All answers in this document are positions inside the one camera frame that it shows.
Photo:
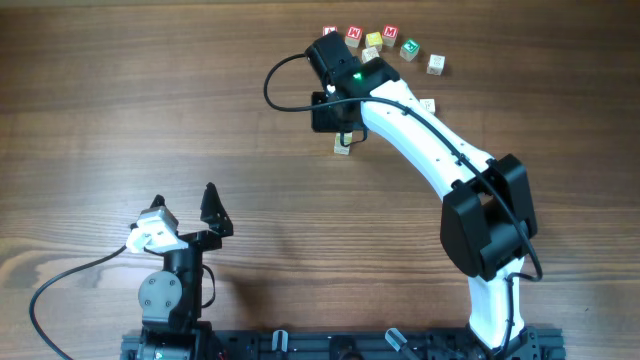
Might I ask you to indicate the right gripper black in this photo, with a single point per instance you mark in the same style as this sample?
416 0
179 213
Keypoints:
321 124

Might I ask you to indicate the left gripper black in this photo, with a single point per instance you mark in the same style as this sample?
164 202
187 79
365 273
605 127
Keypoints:
210 215

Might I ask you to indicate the blue sided block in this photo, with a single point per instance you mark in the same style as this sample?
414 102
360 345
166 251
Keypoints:
369 54

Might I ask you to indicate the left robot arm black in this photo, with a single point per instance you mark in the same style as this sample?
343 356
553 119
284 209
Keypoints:
171 299

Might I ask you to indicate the red letter W block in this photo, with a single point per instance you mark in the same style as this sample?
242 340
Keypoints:
353 36

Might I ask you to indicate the yellow top block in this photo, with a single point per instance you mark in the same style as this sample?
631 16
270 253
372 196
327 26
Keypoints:
374 40

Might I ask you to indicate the red letter A block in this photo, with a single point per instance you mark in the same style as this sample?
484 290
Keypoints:
328 29

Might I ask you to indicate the red letter M block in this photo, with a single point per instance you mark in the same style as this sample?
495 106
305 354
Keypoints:
389 35

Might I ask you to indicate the green top block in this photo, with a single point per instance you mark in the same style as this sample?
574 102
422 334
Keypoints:
409 50

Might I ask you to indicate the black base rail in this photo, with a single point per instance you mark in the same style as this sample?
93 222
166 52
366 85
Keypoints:
445 343

